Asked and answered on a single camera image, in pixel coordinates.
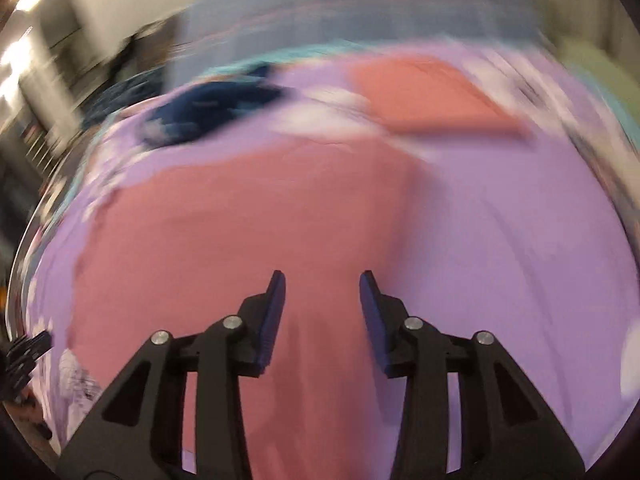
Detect blue-grey checked bedcover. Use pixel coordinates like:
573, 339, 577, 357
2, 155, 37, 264
169, 0, 552, 62

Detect large pink garment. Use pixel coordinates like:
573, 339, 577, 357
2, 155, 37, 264
67, 136, 427, 477

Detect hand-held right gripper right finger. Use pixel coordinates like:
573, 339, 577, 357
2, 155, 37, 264
359, 270, 586, 480

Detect green pillow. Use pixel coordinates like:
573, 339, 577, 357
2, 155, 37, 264
559, 41, 637, 107

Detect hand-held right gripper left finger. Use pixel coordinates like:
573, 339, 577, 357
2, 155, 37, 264
59, 270, 287, 480

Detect dark blue garment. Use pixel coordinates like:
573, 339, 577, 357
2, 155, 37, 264
144, 61, 297, 149

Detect purple printed blanket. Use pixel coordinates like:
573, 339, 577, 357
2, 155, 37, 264
29, 41, 640, 477

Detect salmon orange garment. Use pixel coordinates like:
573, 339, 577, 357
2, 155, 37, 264
349, 56, 534, 149

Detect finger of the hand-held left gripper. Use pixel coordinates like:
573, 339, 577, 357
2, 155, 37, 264
0, 329, 54, 402

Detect dark patterned cloth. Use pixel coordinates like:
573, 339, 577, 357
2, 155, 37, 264
81, 66, 172, 127

